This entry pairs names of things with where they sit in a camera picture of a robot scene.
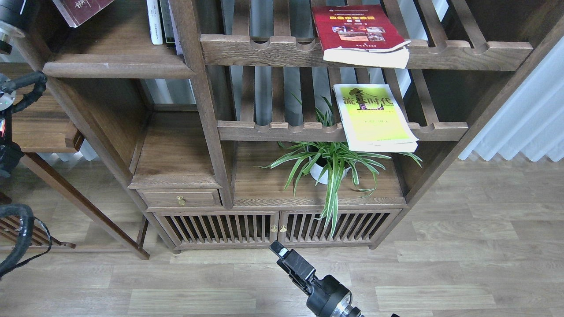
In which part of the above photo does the wooden slatted chair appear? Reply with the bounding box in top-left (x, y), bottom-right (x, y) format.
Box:
top-left (0, 215), bottom-right (76, 250)

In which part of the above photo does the brass drawer knob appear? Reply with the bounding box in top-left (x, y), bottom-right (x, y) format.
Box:
top-left (176, 196), bottom-right (186, 206)

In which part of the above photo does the dark wooden bookshelf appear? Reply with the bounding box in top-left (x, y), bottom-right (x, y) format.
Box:
top-left (12, 0), bottom-right (563, 253)

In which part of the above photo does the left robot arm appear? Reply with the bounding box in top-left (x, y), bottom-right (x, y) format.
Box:
top-left (0, 0), bottom-right (48, 276)

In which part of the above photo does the green spider plant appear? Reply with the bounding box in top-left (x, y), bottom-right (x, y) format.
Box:
top-left (260, 90), bottom-right (423, 239)

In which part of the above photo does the red book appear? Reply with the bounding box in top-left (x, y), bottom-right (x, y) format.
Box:
top-left (312, 5), bottom-right (410, 69)

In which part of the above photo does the white plant pot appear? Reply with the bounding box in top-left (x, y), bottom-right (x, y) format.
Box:
top-left (308, 152), bottom-right (351, 187)

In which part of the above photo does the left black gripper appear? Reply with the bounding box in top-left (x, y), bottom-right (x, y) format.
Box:
top-left (0, 0), bottom-right (36, 55)

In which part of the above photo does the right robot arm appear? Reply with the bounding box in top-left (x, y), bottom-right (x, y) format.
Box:
top-left (270, 241), bottom-right (364, 317)

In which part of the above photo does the yellow green book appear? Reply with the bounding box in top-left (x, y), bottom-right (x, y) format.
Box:
top-left (333, 84), bottom-right (419, 153)

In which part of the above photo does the dark maroon book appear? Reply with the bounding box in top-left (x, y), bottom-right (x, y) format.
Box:
top-left (53, 0), bottom-right (113, 28)

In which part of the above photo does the thin white upright book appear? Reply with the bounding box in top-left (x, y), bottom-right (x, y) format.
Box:
top-left (168, 0), bottom-right (183, 55)

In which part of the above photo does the white curtain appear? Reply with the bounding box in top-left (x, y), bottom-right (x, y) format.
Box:
top-left (459, 39), bottom-right (564, 161)

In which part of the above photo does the dark green upright book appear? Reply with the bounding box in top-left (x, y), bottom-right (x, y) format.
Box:
top-left (159, 0), bottom-right (176, 48)

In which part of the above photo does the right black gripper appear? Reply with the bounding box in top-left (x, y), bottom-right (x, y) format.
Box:
top-left (269, 240), bottom-right (351, 317)

